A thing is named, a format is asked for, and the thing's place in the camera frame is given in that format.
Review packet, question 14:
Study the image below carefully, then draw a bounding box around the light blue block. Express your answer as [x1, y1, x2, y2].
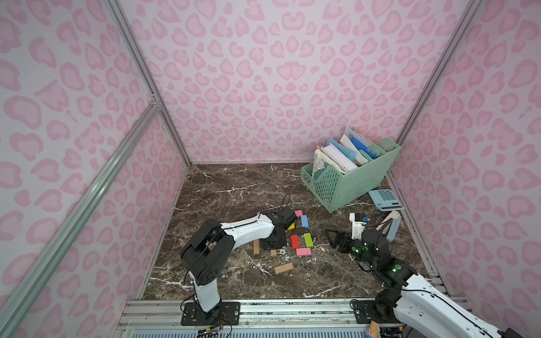
[301, 215, 309, 228]

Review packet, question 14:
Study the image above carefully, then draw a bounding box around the red block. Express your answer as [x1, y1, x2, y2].
[290, 235, 300, 250]

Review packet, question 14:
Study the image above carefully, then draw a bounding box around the green block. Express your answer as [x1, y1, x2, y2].
[303, 233, 314, 248]

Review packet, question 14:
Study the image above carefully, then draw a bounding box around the wooden block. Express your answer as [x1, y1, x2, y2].
[274, 263, 294, 275]
[253, 239, 260, 256]

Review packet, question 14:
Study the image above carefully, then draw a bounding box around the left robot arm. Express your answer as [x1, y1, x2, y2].
[180, 207, 297, 314]

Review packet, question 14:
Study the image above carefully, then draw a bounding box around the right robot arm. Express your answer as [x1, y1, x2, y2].
[325, 228, 521, 337]

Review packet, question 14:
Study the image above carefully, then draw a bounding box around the green plastic file basket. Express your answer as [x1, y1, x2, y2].
[301, 138, 401, 213]

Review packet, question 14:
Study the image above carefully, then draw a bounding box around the grey calculator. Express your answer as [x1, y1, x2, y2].
[369, 189, 405, 212]

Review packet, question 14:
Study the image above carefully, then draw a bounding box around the white papers stack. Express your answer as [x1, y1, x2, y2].
[312, 144, 359, 175]

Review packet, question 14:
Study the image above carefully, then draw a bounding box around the blue folder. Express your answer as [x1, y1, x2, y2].
[349, 135, 378, 159]

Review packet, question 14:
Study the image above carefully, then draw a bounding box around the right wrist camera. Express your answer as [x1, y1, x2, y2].
[349, 213, 369, 239]

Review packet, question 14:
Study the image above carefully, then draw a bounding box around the wooden box at right wall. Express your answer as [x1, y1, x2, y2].
[376, 211, 402, 243]

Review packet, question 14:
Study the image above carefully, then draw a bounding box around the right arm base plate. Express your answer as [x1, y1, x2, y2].
[349, 299, 400, 325]

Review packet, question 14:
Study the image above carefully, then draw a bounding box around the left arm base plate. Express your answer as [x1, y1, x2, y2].
[181, 301, 241, 326]

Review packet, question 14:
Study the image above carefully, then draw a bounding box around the front aluminium rail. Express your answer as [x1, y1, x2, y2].
[113, 297, 485, 338]

